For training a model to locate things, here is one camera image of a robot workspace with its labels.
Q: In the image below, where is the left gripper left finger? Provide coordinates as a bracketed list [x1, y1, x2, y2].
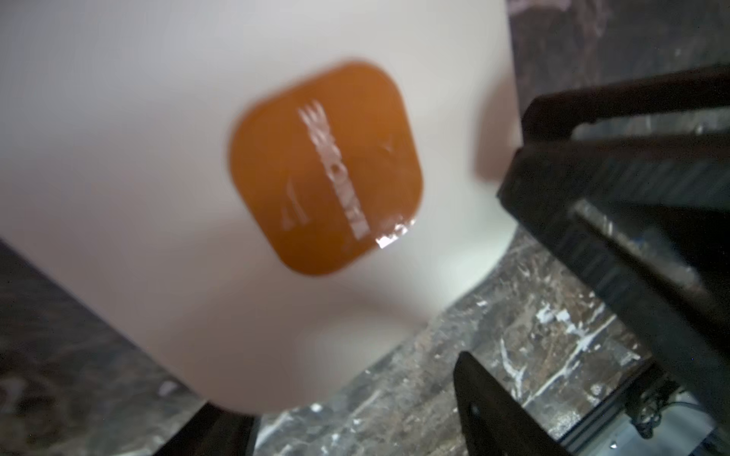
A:
[154, 403, 260, 456]

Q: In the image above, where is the cream clipper case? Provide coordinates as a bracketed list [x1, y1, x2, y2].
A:
[1, 1, 521, 413]

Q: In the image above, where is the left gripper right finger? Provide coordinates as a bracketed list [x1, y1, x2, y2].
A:
[454, 351, 570, 456]

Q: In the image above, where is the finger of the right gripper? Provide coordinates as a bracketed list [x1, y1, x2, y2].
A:
[522, 65, 729, 143]
[498, 134, 729, 422]

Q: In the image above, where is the black aluminium front rail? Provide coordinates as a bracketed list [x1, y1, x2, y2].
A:
[555, 358, 730, 456]

